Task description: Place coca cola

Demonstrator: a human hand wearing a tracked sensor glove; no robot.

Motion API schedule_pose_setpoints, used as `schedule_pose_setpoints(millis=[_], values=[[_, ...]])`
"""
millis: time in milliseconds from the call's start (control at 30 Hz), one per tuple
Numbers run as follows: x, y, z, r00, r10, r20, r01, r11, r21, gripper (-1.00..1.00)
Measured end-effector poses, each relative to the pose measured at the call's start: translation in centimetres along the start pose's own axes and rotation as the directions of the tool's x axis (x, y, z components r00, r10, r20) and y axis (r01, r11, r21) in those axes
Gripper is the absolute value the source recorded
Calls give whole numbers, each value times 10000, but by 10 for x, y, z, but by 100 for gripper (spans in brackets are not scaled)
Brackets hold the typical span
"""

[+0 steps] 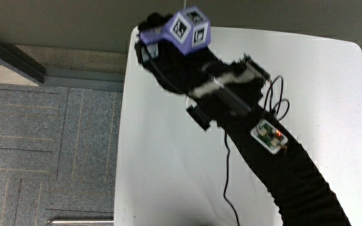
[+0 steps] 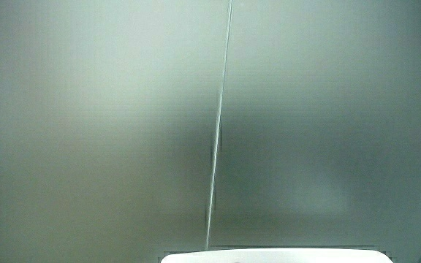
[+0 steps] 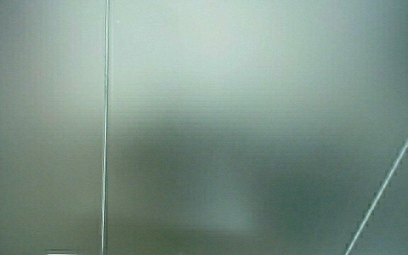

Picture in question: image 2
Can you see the white plastic tray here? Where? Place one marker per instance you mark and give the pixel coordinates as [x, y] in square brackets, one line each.
[276, 256]

